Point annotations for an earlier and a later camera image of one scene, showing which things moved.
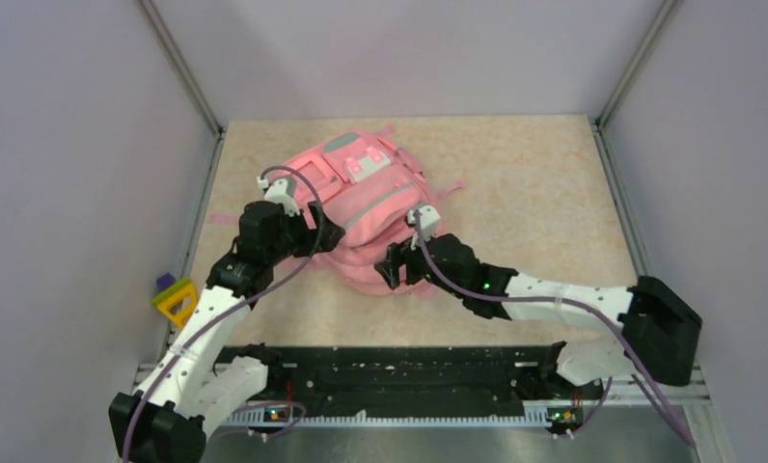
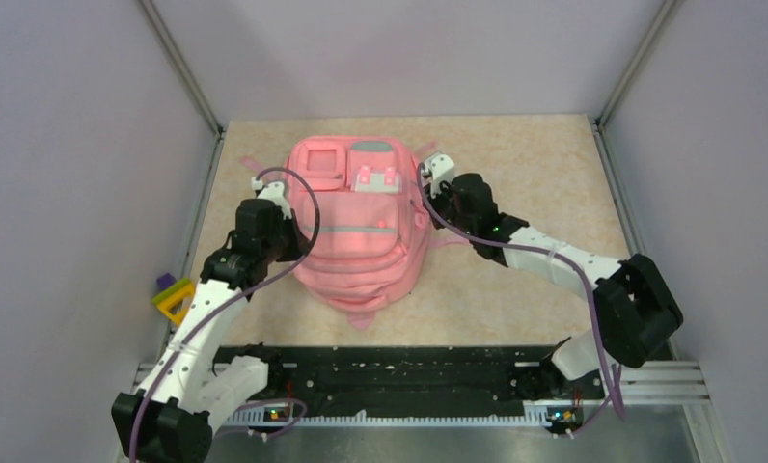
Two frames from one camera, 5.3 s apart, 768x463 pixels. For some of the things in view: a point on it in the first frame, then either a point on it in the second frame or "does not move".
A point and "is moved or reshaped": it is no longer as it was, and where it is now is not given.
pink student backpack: [367, 184] is moved or reshaped
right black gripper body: [417, 268] to [444, 202]
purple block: [165, 282] does not move
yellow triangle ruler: [170, 297] does not move
